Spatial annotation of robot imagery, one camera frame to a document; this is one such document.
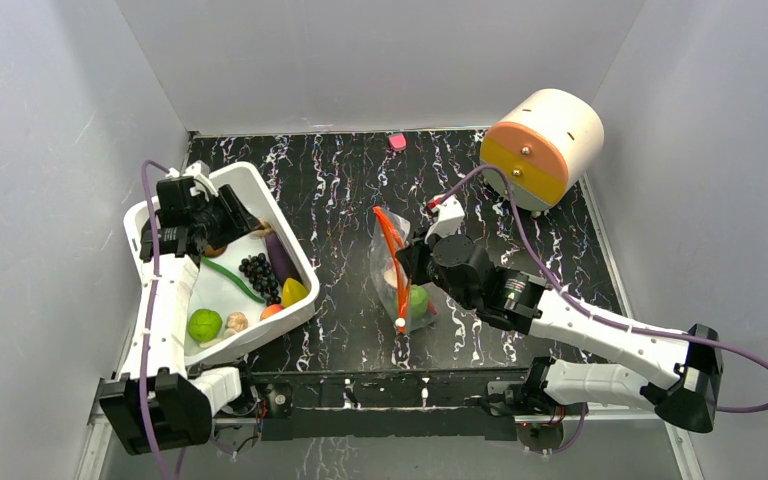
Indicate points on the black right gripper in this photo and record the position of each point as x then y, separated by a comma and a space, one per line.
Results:
413, 256

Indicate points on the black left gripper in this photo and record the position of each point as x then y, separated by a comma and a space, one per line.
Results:
239, 222

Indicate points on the white toy garlic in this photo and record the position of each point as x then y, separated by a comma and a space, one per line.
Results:
393, 276

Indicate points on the tan toy garlic bulb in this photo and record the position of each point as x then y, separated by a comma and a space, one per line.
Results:
264, 229

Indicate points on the green toy custard apple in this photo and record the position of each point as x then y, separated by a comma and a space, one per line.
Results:
417, 304

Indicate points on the clear zip bag orange zipper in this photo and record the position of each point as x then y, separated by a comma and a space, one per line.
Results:
389, 236

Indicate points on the purple toy eggplant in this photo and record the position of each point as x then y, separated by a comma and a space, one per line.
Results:
282, 264

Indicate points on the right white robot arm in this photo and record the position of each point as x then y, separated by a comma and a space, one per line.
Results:
677, 376

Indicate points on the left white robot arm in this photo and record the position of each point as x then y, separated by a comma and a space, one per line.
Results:
152, 404

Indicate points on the brown toy kiwi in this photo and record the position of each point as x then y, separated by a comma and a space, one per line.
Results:
214, 252

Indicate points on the black toy grape bunch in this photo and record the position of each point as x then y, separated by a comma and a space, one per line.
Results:
257, 270

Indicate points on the green toy bean pod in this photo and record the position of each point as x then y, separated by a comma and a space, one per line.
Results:
233, 278

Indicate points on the white plastic bin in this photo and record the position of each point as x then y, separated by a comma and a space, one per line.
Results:
212, 291

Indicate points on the yellow toy starfruit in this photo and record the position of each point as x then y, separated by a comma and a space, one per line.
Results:
293, 291

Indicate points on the orange toy peach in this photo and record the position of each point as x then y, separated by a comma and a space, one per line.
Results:
270, 311

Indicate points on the beige toy garlic bulb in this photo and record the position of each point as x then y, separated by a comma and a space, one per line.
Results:
237, 322

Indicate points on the light green toy fruit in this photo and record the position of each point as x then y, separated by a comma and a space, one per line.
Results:
204, 325

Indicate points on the small pink eraser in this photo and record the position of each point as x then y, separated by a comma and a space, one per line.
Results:
397, 142

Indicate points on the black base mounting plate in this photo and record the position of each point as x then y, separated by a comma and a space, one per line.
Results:
397, 397

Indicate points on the round cream drawer cabinet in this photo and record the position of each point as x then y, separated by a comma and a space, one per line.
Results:
544, 146

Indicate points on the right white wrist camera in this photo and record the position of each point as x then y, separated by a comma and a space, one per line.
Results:
448, 216

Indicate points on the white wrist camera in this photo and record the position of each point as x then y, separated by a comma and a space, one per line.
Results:
199, 172
448, 216

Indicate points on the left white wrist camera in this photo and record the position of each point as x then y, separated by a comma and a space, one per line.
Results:
199, 172

